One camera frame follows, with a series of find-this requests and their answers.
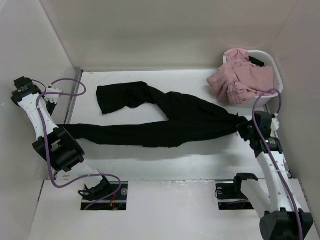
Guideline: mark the black trousers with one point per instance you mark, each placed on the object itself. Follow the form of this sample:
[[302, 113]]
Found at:
[[189, 118]]

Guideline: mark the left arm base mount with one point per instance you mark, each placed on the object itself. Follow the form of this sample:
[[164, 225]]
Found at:
[[116, 202]]

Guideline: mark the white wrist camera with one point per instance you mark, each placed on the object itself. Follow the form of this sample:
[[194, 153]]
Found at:
[[51, 98], [275, 124]]

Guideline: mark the white laundry basket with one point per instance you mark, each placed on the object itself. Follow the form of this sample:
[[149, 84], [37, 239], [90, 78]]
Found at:
[[268, 60]]

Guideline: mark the pink trousers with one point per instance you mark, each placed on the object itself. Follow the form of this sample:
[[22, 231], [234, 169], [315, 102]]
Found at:
[[239, 80]]

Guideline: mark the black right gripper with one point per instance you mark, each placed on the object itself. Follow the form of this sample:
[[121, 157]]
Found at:
[[250, 122]]

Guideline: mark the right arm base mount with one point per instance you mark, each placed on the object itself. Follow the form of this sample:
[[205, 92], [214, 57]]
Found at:
[[228, 199]]

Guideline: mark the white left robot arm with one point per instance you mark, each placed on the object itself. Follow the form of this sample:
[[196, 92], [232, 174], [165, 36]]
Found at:
[[53, 143]]

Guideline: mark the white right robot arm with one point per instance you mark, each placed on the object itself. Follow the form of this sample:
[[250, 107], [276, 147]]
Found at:
[[281, 217]]

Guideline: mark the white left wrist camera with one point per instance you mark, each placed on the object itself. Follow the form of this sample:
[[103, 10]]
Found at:
[[51, 98]]

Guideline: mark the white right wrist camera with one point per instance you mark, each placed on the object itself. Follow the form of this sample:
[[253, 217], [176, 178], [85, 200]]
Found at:
[[275, 124]]

